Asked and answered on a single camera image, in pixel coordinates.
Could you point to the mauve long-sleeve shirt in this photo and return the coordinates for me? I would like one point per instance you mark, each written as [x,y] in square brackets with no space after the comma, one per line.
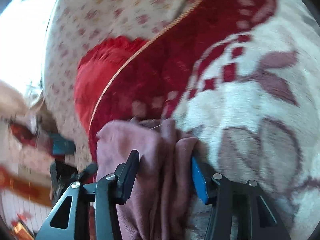
[160,198]

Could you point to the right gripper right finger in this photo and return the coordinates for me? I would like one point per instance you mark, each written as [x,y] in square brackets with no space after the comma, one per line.
[246,202]

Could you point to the red and white floral blanket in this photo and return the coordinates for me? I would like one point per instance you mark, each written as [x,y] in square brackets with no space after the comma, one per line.
[243,77]

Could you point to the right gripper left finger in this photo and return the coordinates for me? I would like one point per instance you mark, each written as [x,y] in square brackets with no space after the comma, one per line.
[69,218]

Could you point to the beige floral quilt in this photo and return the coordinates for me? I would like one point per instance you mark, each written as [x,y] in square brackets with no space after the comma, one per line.
[74,28]

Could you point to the red ruffled pillow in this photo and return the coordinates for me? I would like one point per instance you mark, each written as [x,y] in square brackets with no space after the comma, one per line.
[95,70]

